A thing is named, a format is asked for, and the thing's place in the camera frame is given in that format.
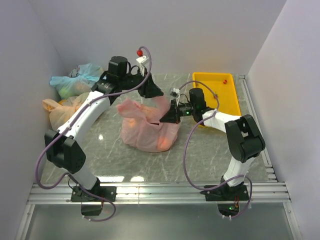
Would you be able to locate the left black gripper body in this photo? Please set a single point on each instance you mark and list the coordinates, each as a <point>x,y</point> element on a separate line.
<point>130,81</point>

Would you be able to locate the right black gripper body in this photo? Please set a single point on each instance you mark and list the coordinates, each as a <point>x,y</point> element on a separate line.
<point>184,110</point>

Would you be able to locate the pink plastic bag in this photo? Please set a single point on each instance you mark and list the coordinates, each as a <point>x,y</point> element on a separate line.
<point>144,136</point>

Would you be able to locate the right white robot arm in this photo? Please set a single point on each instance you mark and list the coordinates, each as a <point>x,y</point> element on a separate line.
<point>245,141</point>

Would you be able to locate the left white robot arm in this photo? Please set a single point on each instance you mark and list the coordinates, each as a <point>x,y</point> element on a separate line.
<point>62,146</point>

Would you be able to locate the blue tied plastic bag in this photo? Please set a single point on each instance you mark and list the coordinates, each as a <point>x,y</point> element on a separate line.
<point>79,81</point>

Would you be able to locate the orange tied plastic bag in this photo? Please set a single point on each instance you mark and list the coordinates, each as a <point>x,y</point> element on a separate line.
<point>60,112</point>

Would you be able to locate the yellow plastic tray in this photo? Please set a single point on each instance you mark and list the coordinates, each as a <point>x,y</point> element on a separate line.
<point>220,95</point>

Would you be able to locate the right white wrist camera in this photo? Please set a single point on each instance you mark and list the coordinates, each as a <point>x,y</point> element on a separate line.
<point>175,93</point>

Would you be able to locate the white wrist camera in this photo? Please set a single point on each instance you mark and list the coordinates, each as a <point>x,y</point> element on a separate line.
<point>175,93</point>
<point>141,62</point>

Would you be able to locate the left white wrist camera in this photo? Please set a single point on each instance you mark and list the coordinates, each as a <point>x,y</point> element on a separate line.
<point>141,62</point>

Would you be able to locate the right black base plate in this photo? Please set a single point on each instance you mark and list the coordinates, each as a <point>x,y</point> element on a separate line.
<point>226,193</point>

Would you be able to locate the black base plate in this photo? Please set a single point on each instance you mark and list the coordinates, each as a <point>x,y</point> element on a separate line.
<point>226,193</point>
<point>96,194</point>

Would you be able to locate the aluminium front rail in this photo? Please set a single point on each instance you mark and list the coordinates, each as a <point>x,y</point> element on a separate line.
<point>139,193</point>

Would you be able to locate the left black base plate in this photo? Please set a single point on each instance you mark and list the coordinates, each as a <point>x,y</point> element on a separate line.
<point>96,194</point>

